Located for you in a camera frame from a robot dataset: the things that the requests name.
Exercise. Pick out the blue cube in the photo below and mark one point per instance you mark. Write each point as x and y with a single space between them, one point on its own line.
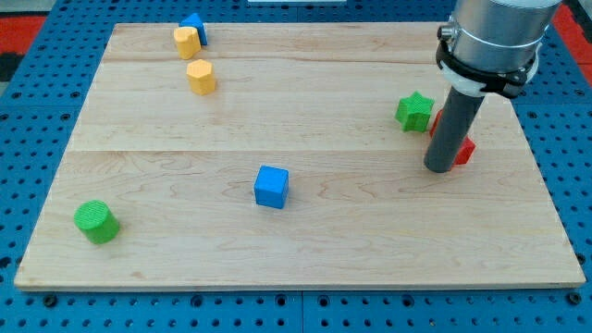
271 186

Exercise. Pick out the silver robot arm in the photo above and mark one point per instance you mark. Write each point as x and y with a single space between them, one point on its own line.
499 36

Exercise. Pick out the yellow hexagon block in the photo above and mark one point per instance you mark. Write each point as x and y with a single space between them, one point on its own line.
201 77

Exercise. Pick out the wooden board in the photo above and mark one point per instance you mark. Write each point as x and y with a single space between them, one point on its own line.
177 171

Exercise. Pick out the green star block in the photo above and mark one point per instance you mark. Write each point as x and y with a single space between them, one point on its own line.
413 112

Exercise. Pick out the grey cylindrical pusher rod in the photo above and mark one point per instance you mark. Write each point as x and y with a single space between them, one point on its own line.
457 117

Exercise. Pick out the yellow heart block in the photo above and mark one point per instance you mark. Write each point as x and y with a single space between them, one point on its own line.
187 41

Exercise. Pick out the red block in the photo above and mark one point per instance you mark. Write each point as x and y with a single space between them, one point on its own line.
467 148

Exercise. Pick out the blue triangle block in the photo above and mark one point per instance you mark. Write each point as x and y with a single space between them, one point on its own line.
194 21

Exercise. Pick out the black and white clamp collar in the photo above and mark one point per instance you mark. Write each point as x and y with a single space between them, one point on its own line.
481 81

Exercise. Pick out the green cylinder block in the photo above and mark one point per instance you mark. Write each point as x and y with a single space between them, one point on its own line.
96 222

